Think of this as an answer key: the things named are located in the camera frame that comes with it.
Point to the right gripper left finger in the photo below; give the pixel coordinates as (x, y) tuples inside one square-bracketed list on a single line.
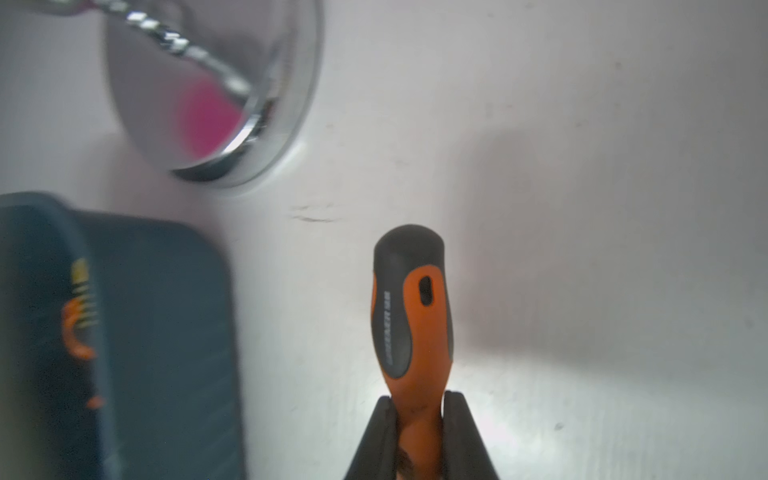
[(376, 454)]

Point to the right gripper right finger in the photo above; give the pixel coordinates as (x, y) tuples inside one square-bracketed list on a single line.
[(465, 456)]

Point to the small orange handle screwdriver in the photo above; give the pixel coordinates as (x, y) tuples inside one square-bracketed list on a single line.
[(412, 335)]

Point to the orange black short screwdriver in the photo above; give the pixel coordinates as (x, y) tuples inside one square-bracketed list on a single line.
[(77, 345)]

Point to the black yellow long screwdriver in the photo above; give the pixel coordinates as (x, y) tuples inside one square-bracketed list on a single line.
[(81, 288)]

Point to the teal plastic storage box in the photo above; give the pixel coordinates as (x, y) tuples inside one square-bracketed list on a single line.
[(164, 335)]

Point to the chrome glass holder stand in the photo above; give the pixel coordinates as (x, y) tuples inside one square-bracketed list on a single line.
[(214, 92)]

